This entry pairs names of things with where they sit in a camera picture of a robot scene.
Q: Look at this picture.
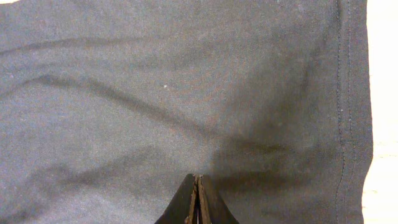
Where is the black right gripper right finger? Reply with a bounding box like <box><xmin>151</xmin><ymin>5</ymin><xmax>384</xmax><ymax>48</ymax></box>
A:
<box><xmin>198</xmin><ymin>175</ymin><xmax>239</xmax><ymax>224</ymax></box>

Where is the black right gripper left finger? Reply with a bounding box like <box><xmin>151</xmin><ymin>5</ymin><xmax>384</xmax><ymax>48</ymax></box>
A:
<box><xmin>155</xmin><ymin>174</ymin><xmax>198</xmax><ymax>224</ymax></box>

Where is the black t-shirt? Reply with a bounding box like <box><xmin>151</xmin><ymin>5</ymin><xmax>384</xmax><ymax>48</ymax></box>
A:
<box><xmin>1</xmin><ymin>0</ymin><xmax>373</xmax><ymax>223</ymax></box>

